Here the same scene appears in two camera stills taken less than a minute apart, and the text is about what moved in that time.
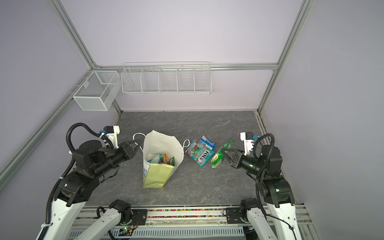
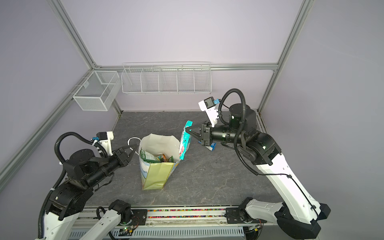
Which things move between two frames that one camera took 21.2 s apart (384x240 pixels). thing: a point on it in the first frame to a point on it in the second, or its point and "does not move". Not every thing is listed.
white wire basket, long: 168,78 does not move
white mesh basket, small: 99,91 does not move
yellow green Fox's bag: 218,158 to 147,157
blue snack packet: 207,143 does not move
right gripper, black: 235,161 to 205,134
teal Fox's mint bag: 199,152 to 185,141
